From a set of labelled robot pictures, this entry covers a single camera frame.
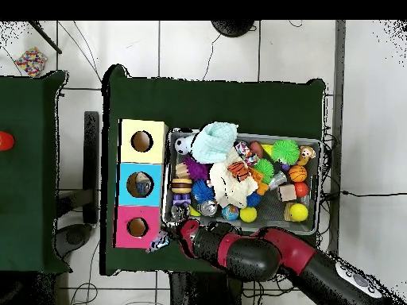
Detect green spiky rubber ball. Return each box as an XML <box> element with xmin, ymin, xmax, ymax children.
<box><xmin>271</xmin><ymin>138</ymin><xmax>300</xmax><ymax>166</ymax></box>

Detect cream yellow waffle cloth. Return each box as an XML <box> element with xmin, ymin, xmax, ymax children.
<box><xmin>208</xmin><ymin>161</ymin><xmax>261</xmax><ymax>210</ymax></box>

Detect large yellow ball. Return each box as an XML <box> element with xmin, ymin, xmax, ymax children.
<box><xmin>288</xmin><ymin>202</ymin><xmax>309</xmax><ymax>222</ymax></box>

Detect shallow clear mesh bin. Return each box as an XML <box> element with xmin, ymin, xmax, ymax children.
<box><xmin>162</xmin><ymin>129</ymin><xmax>322</xmax><ymax>236</ymax></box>

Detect mint green waffle cloth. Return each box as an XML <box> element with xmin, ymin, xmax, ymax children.
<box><xmin>189</xmin><ymin>122</ymin><xmax>242</xmax><ymax>164</ymax></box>

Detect multicoloured speckled toy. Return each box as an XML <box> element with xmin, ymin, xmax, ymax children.
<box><xmin>14</xmin><ymin>47</ymin><xmax>48</xmax><ymax>77</ymax></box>

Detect clear plastic wrapper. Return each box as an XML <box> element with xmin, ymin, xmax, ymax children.
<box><xmin>149</xmin><ymin>232</ymin><xmax>171</xmax><ymax>253</ymax></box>

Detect wooden box with three holes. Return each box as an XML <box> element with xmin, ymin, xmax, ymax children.
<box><xmin>114</xmin><ymin>118</ymin><xmax>169</xmax><ymax>249</ymax></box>

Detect black round floor base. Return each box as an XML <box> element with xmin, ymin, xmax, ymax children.
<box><xmin>211</xmin><ymin>20</ymin><xmax>257</xmax><ymax>38</ymax></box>

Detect blue spiky ball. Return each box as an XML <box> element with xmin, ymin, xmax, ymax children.
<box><xmin>192</xmin><ymin>179</ymin><xmax>217</xmax><ymax>203</ymax></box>

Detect dark green table cloth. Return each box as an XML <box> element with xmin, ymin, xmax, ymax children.
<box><xmin>101</xmin><ymin>63</ymin><xmax>327</xmax><ymax>284</ymax></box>

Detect dark green side table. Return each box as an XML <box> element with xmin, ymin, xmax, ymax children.
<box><xmin>0</xmin><ymin>71</ymin><xmax>70</xmax><ymax>274</ymax></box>

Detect red ball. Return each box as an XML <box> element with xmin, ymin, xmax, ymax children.
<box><xmin>294</xmin><ymin>181</ymin><xmax>310</xmax><ymax>198</ymax></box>

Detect orange striped tiger plush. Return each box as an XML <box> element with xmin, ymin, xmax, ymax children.
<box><xmin>227</xmin><ymin>161</ymin><xmax>250</xmax><ymax>180</ymax></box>

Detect brown wooden yo-yo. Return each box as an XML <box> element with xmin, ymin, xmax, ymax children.
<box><xmin>171</xmin><ymin>177</ymin><xmax>193</xmax><ymax>195</ymax></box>

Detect small green spiky ball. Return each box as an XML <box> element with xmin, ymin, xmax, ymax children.
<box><xmin>254</xmin><ymin>158</ymin><xmax>276</xmax><ymax>182</ymax></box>

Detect orange mini basketball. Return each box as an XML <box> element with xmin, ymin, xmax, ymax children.
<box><xmin>288</xmin><ymin>164</ymin><xmax>308</xmax><ymax>183</ymax></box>

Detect clear blue packet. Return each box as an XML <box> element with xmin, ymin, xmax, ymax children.
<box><xmin>132</xmin><ymin>180</ymin><xmax>150</xmax><ymax>197</ymax></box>

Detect small soccer ball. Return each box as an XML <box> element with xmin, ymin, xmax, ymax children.
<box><xmin>174</xmin><ymin>135</ymin><xmax>193</xmax><ymax>156</ymax></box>

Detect red round disc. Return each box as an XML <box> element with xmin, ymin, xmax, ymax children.
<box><xmin>0</xmin><ymin>131</ymin><xmax>15</xmax><ymax>152</ymax></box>

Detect black upright panel stand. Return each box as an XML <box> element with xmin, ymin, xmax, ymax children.
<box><xmin>54</xmin><ymin>110</ymin><xmax>102</xmax><ymax>258</ymax></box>

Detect blue yellow rubber ball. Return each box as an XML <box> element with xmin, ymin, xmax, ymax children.
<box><xmin>222</xmin><ymin>203</ymin><xmax>241</xmax><ymax>222</ymax></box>

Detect light wooden cube block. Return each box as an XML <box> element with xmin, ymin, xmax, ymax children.
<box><xmin>279</xmin><ymin>183</ymin><xmax>298</xmax><ymax>203</ymax></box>

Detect purple spiky ball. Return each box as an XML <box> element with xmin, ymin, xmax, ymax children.
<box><xmin>184</xmin><ymin>155</ymin><xmax>210</xmax><ymax>182</ymax></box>

